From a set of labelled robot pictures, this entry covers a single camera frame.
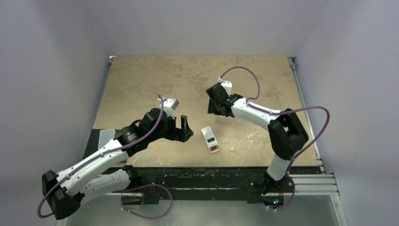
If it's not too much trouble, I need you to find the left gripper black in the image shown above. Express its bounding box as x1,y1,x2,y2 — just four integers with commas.
148,114,192,142

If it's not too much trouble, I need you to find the red white remote control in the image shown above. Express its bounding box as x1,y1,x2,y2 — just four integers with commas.
200,126,221,151

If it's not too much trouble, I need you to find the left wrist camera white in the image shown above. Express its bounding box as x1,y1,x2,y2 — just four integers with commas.
158,98,179,120

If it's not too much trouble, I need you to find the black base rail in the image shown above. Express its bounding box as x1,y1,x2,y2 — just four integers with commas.
103,167,312,205

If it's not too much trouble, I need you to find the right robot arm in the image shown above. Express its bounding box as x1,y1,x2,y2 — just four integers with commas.
206,82,309,194

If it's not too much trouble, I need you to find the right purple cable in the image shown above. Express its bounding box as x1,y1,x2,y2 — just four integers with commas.
218,66,330,213

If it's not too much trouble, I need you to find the white plastic box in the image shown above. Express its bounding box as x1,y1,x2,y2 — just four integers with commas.
98,129,116,151

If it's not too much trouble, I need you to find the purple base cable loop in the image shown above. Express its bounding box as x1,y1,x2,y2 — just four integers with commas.
120,184,174,219

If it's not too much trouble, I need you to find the aluminium frame rail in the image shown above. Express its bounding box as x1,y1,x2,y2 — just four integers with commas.
287,57,338,193

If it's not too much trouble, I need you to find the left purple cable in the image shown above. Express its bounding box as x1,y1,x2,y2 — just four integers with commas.
37,93,165,218

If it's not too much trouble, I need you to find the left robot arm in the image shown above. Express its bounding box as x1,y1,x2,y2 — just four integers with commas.
37,106,194,220

